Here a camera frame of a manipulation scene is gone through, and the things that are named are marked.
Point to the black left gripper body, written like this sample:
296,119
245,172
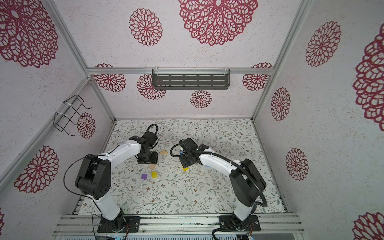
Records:
150,157

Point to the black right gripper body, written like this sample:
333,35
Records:
186,160

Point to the yellow-green wood cube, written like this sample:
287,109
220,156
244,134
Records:
154,174

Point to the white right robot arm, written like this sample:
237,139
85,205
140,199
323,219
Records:
247,183

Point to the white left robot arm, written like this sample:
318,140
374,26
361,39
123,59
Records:
95,174

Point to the dark grey wall shelf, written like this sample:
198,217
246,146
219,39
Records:
191,80

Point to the black wire wall basket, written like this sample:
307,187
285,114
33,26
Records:
63,118

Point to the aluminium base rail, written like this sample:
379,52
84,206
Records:
193,224

